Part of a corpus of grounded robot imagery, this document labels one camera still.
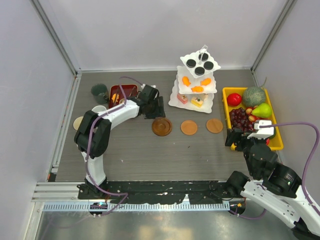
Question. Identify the red cherries cluster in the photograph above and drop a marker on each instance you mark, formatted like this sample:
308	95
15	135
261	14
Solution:
252	116

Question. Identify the dark brown wooden saucer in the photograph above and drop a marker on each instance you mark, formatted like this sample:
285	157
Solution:
161	126

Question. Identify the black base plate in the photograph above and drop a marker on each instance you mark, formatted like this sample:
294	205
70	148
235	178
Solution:
159	192

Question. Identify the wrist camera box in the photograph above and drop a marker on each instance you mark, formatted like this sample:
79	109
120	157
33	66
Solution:
263	129
148	88

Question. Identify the orange fish cookies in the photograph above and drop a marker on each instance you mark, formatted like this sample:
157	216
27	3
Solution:
188	85

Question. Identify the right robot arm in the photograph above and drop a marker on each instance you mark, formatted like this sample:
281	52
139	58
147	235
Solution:
272	185

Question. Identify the purple grape bunch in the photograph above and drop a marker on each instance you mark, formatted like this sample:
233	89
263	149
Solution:
240	118

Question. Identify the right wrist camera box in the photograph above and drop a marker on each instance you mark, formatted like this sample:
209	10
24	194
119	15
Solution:
263	129

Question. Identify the green pear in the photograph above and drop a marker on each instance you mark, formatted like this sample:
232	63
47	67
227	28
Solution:
262	111

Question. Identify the red dessert tray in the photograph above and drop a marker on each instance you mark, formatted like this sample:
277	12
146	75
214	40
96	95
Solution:
116	96

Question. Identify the black round cookies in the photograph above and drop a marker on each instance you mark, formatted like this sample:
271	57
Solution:
200	66

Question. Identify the white three-tier stand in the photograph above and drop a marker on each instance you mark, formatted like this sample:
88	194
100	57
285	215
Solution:
184	70

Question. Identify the red apple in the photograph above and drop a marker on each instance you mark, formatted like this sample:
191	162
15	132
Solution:
234	99

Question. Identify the dark green mug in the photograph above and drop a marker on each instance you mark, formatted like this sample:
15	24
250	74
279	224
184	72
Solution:
100	93

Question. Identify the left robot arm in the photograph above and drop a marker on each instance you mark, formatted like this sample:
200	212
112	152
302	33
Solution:
93	134

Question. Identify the cream cake slice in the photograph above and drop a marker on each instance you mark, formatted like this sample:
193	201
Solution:
203	96

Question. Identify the light wooden coaster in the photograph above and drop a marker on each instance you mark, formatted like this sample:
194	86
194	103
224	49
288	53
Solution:
189	127
214	125

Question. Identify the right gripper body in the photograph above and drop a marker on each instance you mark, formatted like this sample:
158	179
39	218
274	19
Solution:
244	144

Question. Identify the beige mug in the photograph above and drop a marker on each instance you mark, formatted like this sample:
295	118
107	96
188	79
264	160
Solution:
77	122

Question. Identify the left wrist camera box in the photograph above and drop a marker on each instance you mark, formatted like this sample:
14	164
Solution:
148	88

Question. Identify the pink mug white inside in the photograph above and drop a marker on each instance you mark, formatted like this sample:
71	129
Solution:
99	108

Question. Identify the green melon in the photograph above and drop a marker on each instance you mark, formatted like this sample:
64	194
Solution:
255	95

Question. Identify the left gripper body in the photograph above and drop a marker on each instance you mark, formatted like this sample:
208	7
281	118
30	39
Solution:
152	111

